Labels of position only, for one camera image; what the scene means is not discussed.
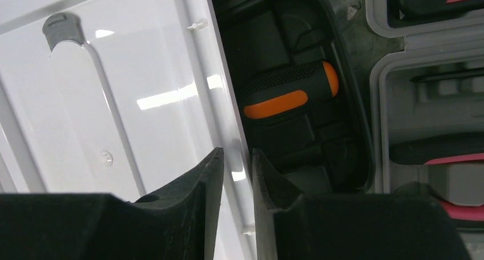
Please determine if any red handled screwdriver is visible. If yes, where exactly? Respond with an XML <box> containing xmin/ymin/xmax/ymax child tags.
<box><xmin>439</xmin><ymin>200</ymin><xmax>483</xmax><ymax>222</ymax></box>

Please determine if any white tray lid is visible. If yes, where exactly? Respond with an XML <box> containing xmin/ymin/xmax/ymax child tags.
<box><xmin>1</xmin><ymin>0</ymin><xmax>256</xmax><ymax>259</ymax></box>

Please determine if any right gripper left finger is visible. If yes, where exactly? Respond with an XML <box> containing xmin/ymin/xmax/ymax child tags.
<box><xmin>1</xmin><ymin>148</ymin><xmax>224</xmax><ymax>259</ymax></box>

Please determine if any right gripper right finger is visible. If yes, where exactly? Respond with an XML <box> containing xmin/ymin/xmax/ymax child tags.
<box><xmin>252</xmin><ymin>149</ymin><xmax>470</xmax><ymax>259</ymax></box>

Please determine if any black orange hammer handle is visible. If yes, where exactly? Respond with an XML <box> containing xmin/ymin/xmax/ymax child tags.
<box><xmin>238</xmin><ymin>61</ymin><xmax>340</xmax><ymax>122</ymax></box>

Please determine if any black orange tool case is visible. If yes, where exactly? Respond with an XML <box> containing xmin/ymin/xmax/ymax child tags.
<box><xmin>212</xmin><ymin>0</ymin><xmax>374</xmax><ymax>194</ymax></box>

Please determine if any grey tool tray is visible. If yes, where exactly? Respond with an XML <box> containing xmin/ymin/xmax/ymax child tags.
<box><xmin>365</xmin><ymin>0</ymin><xmax>483</xmax><ymax>234</ymax></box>

